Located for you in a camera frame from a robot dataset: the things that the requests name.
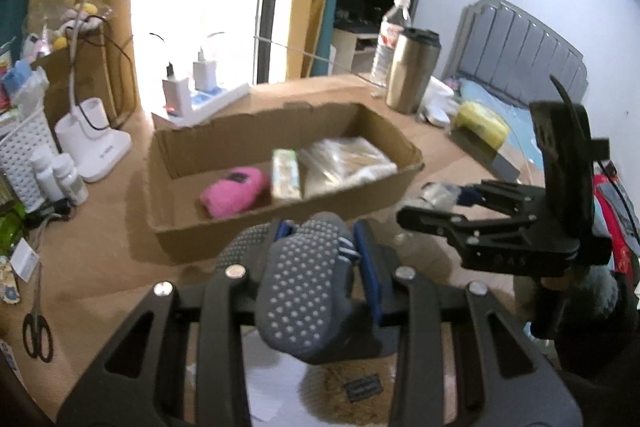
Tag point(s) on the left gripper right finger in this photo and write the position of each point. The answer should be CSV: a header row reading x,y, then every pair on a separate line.
x,y
377,267

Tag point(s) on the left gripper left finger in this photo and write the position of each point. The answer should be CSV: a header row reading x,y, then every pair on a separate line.
x,y
276,230

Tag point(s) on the pink knitted item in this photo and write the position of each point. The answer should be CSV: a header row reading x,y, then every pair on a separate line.
x,y
234,193

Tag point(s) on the grey dotted sock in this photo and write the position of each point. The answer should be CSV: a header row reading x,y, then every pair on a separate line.
x,y
309,299

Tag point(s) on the white foam sheet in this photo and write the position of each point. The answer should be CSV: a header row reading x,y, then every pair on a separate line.
x,y
322,182

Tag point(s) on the clear bubble wrap piece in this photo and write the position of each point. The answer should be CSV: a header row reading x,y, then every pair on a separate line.
x,y
437,196

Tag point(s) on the right hand grey glove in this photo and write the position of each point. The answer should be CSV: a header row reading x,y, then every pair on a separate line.
x,y
591,290

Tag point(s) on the green tissue packet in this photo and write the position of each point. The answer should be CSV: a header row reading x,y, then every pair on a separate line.
x,y
285,184

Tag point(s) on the clear plastic bag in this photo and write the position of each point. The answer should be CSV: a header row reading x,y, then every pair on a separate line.
x,y
342,156

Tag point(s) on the yellow tissue pack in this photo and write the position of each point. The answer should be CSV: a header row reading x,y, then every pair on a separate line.
x,y
483,122

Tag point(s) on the blue patterned bedsheet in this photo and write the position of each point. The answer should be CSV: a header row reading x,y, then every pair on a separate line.
x,y
517,119

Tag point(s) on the brown cardboard box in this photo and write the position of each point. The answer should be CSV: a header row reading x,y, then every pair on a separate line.
x,y
205,184

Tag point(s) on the brown woven item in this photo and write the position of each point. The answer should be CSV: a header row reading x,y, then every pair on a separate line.
x,y
350,393

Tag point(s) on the white power strip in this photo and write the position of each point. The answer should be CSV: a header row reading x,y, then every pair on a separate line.
x,y
203,107

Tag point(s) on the white paper sheet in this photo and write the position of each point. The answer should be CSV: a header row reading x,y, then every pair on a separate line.
x,y
281,390

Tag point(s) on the grey padded headboard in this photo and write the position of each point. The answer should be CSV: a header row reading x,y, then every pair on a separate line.
x,y
514,56

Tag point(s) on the white side desk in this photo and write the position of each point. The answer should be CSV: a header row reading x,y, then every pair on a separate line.
x,y
352,51

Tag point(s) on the steel travel tumbler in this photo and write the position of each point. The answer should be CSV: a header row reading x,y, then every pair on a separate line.
x,y
414,62

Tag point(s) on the white desk lamp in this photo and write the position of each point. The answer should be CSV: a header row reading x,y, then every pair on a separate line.
x,y
84,132

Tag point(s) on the black usb device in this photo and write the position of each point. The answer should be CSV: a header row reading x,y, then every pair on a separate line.
x,y
60,210

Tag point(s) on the white pill bottle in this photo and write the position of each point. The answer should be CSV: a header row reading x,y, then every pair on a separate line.
x,y
41,162
69,180

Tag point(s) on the clear water bottle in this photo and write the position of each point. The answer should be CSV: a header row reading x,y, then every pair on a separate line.
x,y
395,20

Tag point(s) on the brown paper bag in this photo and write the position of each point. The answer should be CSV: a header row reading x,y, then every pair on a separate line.
x,y
103,70

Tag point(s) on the black scissors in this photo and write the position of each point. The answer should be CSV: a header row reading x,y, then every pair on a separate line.
x,y
36,332

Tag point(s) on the white lattice basket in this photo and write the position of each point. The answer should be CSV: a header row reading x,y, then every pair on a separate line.
x,y
16,150

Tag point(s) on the cartoon print packet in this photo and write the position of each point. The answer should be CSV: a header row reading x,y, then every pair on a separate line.
x,y
8,287

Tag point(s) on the plush toy bundle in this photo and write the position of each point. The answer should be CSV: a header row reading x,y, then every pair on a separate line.
x,y
51,27

